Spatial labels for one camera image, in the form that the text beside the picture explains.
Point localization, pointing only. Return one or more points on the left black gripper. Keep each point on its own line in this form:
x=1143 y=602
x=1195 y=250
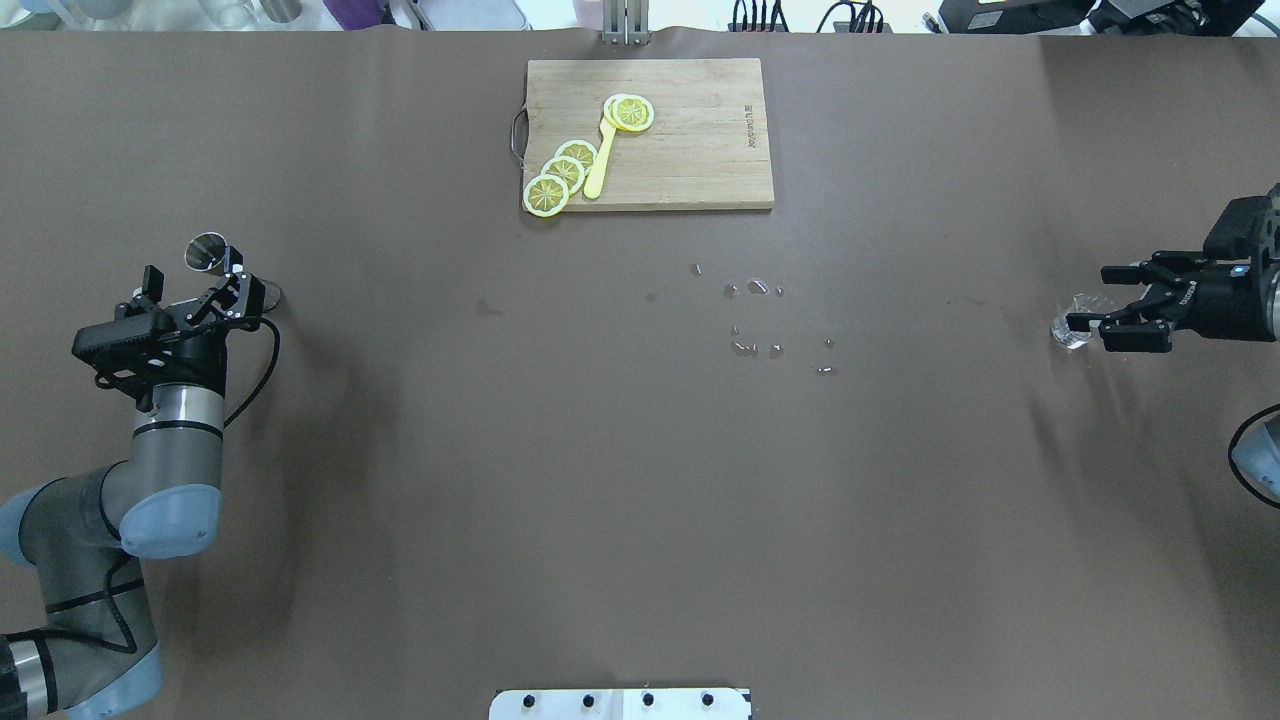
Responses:
x=203 y=350

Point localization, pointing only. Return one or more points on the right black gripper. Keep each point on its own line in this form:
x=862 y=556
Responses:
x=1222 y=304

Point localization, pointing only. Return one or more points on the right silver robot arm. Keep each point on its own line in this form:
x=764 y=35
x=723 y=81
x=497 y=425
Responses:
x=1253 y=448

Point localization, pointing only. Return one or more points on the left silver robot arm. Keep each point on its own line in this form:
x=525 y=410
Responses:
x=98 y=655

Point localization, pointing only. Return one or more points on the purple cloth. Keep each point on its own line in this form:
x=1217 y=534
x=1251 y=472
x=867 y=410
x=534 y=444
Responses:
x=360 y=14

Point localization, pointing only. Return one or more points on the lemon slice outer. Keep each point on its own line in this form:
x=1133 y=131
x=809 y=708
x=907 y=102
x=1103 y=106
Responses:
x=546 y=195

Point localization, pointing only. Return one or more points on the white kitchen scale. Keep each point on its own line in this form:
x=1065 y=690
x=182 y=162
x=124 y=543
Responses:
x=470 y=16

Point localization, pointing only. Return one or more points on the lemon slice middle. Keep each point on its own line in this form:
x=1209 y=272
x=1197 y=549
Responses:
x=570 y=170

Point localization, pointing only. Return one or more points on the lemon slice on spoon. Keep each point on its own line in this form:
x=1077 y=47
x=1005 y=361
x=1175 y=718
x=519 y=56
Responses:
x=629 y=112

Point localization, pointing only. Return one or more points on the wooden cutting board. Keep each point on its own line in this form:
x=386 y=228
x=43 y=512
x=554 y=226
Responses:
x=708 y=148

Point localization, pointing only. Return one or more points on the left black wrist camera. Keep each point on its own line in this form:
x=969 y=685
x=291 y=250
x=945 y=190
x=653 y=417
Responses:
x=127 y=353

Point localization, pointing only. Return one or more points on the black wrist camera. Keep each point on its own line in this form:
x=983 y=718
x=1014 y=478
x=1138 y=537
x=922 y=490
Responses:
x=127 y=353
x=1246 y=230

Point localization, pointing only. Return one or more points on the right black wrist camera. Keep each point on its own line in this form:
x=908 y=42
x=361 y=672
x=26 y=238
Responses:
x=1246 y=230

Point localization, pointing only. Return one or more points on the aluminium frame post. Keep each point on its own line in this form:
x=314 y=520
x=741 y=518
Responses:
x=626 y=23

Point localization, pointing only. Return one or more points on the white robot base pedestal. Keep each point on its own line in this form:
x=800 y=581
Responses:
x=624 y=703

